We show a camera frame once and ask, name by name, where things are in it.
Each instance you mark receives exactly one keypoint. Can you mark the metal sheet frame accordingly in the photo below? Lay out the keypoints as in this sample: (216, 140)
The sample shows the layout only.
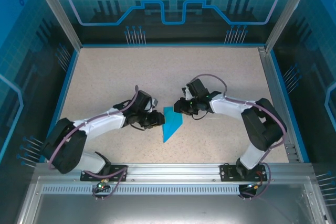
(168, 208)

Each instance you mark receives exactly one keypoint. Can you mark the aluminium side rail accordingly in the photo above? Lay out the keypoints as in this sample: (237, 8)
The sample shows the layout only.
(274, 90)

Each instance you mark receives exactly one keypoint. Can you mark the aluminium mounting rail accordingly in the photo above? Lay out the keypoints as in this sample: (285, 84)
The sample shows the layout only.
(173, 171)

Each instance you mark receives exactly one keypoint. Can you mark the small connector with green light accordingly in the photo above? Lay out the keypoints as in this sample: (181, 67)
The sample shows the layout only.
(101, 186)
(254, 185)

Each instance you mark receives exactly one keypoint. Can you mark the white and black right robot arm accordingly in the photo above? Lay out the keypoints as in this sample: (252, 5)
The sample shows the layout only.
(228, 104)

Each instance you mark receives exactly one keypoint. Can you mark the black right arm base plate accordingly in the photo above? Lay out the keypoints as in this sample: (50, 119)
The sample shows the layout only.
(225, 172)

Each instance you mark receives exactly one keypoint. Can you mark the blue cloth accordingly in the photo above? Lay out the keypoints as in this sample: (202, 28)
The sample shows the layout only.
(172, 124)

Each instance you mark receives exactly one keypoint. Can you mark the aluminium frame post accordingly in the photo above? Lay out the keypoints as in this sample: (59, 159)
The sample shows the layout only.
(288, 11)
(62, 16)

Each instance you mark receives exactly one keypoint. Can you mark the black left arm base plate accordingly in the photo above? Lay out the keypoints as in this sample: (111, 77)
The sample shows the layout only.
(85, 176)

